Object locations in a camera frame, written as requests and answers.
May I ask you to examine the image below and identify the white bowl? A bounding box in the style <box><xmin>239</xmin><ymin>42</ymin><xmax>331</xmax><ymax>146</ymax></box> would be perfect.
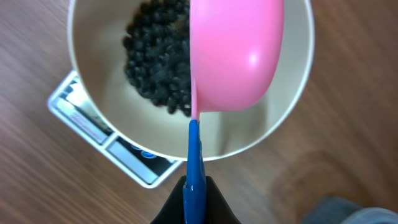
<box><xmin>68</xmin><ymin>0</ymin><xmax>315</xmax><ymax>161</ymax></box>

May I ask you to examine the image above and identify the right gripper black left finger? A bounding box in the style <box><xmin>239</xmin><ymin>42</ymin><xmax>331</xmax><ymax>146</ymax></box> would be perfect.
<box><xmin>150</xmin><ymin>175</ymin><xmax>186</xmax><ymax>224</ymax></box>

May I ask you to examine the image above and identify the grey blue cloth object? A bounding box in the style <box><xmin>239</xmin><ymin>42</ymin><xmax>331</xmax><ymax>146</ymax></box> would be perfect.
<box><xmin>300</xmin><ymin>197</ymin><xmax>397</xmax><ymax>224</ymax></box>

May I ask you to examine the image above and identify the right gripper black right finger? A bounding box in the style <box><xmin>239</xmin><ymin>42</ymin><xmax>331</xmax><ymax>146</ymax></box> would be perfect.
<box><xmin>205</xmin><ymin>176</ymin><xmax>241</xmax><ymax>224</ymax></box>

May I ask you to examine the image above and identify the white digital kitchen scale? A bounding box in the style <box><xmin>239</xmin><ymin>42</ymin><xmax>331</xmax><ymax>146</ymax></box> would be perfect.
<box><xmin>47</xmin><ymin>70</ymin><xmax>183</xmax><ymax>189</ymax></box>

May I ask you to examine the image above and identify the pink scoop blue handle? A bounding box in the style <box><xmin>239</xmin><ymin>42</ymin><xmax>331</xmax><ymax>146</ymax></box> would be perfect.
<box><xmin>183</xmin><ymin>0</ymin><xmax>284</xmax><ymax>223</ymax></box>

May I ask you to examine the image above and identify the pile of black beans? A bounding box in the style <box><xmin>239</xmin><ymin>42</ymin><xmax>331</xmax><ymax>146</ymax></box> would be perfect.
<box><xmin>123</xmin><ymin>0</ymin><xmax>192</xmax><ymax>117</ymax></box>

